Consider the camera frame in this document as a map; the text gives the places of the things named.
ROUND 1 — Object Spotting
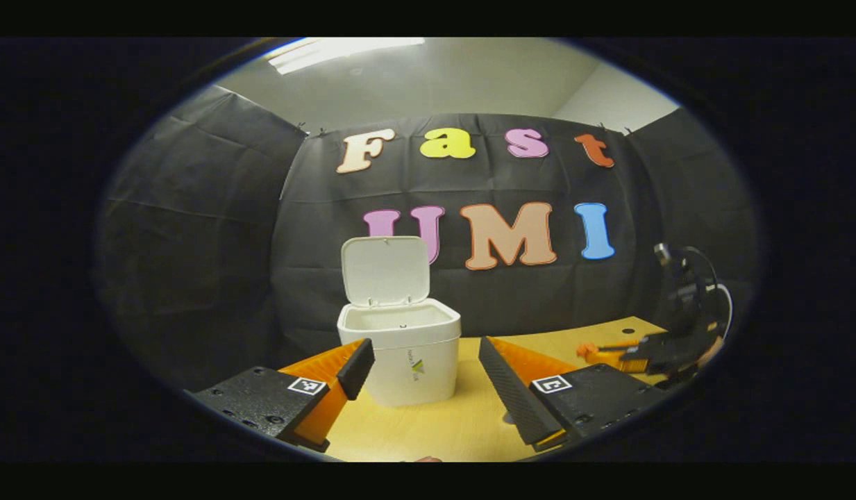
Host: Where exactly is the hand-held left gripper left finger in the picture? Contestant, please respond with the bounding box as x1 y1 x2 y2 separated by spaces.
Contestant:
185 338 376 453

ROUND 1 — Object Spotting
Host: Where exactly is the thin black cable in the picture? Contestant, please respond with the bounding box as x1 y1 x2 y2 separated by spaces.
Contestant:
678 245 735 342

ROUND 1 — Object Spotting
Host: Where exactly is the white desktop garbage bin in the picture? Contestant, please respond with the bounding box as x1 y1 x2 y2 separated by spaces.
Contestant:
337 236 462 408

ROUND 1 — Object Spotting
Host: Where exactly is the black backdrop cloth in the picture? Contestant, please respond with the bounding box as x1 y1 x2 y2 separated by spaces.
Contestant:
94 85 758 390

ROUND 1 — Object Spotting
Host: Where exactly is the wooden desktop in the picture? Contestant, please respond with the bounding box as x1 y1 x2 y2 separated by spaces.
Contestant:
324 316 668 463

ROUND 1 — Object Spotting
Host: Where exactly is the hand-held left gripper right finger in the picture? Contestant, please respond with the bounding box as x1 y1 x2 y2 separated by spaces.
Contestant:
478 336 668 453

